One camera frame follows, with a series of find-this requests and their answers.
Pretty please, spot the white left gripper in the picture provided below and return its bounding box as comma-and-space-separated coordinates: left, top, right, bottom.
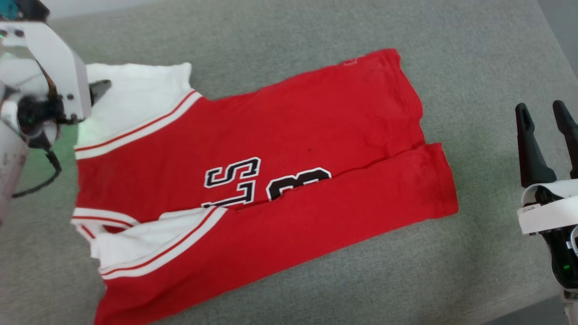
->
0, 20, 112, 125

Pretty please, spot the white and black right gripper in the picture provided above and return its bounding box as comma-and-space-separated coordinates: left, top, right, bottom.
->
515, 100, 578, 290

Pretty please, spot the red and white jersey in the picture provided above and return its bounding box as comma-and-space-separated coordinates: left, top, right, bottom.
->
70, 48, 460, 325

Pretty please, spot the thin black cable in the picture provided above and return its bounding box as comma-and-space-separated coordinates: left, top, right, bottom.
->
12, 148, 63, 199

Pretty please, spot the teal cable connector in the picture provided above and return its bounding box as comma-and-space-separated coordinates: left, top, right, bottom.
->
0, 0, 21, 19

